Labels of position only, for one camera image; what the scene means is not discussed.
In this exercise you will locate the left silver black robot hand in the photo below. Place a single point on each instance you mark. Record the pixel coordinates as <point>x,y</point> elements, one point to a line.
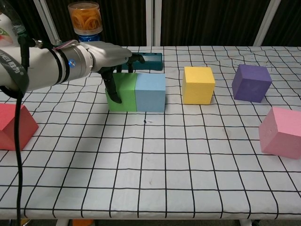
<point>108,55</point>

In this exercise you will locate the green foam cube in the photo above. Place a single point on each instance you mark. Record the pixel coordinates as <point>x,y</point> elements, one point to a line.
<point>125,91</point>

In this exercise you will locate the light blue foam cube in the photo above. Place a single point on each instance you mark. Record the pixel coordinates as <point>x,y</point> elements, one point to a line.
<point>150,94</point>

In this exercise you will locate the yellow foam cube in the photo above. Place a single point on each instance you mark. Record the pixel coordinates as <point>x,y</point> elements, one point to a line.
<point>197,89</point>

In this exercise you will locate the red foam cube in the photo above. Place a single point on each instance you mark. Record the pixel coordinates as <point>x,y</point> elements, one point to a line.
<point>11,127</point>

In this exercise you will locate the purple foam cube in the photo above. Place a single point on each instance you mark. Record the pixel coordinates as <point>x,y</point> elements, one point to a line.
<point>249,84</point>

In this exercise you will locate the pink foam cube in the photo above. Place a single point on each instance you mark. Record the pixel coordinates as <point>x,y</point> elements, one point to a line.
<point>282,136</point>

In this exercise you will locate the blue white drink can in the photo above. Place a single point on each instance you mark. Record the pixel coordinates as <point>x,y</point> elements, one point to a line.
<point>89,38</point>

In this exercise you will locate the clear jar orange rubber bands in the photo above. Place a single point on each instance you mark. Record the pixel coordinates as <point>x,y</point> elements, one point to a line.
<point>84,17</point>

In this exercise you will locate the teal rectangular holder block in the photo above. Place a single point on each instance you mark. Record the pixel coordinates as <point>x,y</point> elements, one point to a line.
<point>152,61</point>

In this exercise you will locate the white black checkered tablecloth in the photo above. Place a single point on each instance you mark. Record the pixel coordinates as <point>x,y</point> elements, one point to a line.
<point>150,164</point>

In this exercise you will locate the white table leg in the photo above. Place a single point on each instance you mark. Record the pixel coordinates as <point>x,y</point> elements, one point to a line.
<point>63,222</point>
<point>245,222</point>

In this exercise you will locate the white partition post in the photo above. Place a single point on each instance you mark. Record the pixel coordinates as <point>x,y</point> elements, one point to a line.
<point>266,23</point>
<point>152,23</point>
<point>48,23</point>

